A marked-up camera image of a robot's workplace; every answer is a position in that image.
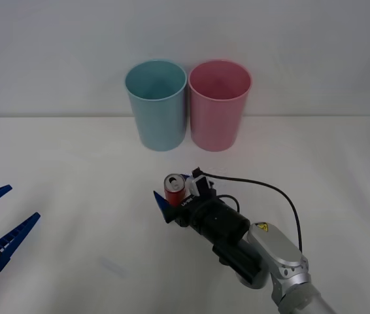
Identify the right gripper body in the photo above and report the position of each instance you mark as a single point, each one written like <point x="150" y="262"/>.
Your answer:
<point x="188" y="212"/>

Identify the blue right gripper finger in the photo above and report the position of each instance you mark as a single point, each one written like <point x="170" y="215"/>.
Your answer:
<point x="161" y="204"/>

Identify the red drink can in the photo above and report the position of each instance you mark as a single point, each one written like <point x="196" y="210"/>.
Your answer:
<point x="173" y="196"/>

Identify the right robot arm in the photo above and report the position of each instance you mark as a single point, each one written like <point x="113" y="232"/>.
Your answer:
<point x="279" y="248"/>

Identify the pale blue plastic bin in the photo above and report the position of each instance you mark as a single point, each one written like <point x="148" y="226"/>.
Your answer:
<point x="160" y="124"/>

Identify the pink plastic bin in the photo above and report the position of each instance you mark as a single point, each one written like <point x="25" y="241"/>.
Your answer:
<point x="216" y="127"/>

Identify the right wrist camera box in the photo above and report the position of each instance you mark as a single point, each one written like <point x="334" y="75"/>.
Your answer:
<point x="194" y="183"/>

